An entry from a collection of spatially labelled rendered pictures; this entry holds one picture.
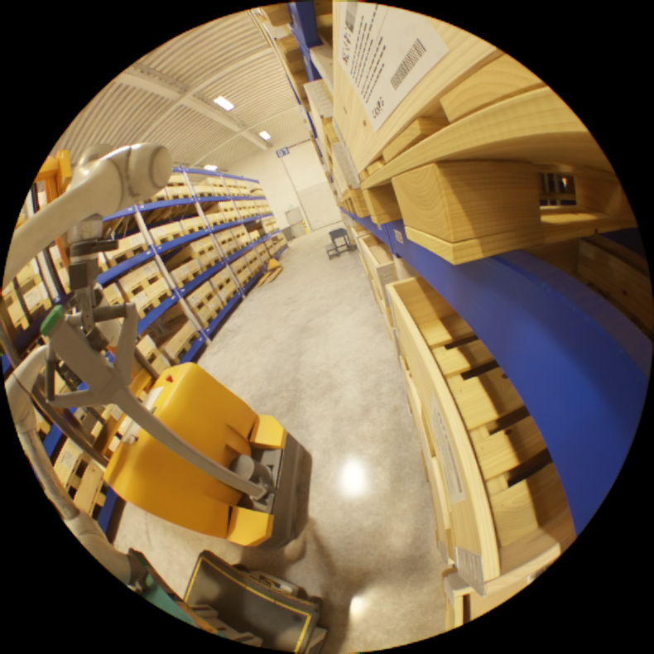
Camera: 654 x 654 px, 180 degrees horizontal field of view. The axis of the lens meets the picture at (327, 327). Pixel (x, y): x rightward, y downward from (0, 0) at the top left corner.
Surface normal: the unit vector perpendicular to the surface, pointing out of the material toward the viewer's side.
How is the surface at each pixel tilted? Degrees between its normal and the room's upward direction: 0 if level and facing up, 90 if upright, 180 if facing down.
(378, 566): 0
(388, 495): 0
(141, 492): 68
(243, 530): 22
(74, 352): 106
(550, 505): 0
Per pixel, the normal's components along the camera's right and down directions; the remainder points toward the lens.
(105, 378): 0.73, 0.39
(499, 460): -0.35, -0.79
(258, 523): 0.03, -0.83
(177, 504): 0.80, -0.48
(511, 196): -0.03, 0.55
